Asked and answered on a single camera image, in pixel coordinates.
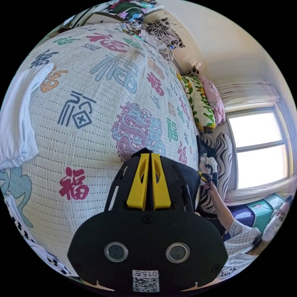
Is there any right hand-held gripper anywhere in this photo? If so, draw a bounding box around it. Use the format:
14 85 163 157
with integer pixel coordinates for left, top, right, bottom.
198 171 213 197

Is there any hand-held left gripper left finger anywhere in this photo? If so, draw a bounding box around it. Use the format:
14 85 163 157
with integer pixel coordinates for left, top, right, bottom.
126 153 149 209

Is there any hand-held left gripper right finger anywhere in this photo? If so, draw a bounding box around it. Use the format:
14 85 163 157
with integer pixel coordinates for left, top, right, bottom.
151 153 172 209

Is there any person's right forearm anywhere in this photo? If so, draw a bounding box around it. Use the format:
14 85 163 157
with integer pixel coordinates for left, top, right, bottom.
210 191 236 231

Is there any white shirt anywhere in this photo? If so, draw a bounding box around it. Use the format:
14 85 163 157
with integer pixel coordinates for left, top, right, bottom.
0 62 54 171

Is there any person's right hand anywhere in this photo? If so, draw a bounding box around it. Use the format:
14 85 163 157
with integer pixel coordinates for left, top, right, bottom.
207 182 218 199

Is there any zebra striped cushion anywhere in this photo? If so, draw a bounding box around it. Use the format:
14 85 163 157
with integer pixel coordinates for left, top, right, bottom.
198 131 233 217

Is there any purple storage box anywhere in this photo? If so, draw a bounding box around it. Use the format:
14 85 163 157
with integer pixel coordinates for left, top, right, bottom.
228 206 256 234

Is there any window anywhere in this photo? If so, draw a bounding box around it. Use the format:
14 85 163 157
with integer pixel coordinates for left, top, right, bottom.
225 108 292 190

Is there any bed with printed mat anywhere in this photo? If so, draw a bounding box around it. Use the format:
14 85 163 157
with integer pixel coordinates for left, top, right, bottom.
0 22 200 277

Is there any green storage box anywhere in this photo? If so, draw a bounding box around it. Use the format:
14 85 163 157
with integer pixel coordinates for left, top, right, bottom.
246 193 286 234

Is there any green white printed pillow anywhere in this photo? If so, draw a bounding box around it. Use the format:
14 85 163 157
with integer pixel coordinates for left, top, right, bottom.
177 74 217 134

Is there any pink pillow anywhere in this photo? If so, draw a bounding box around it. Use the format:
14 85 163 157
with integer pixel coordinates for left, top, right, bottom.
197 75 226 126

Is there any person's body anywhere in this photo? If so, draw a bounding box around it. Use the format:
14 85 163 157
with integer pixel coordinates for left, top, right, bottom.
219 194 295 280

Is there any pale curtain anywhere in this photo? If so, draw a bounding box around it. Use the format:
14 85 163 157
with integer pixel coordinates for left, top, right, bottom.
217 81 282 104

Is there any black white floral pillow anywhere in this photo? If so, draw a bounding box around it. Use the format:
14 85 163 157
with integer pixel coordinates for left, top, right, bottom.
145 18 187 50

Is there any cluttered shelf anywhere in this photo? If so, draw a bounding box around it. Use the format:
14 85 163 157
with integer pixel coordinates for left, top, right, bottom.
83 0 161 27

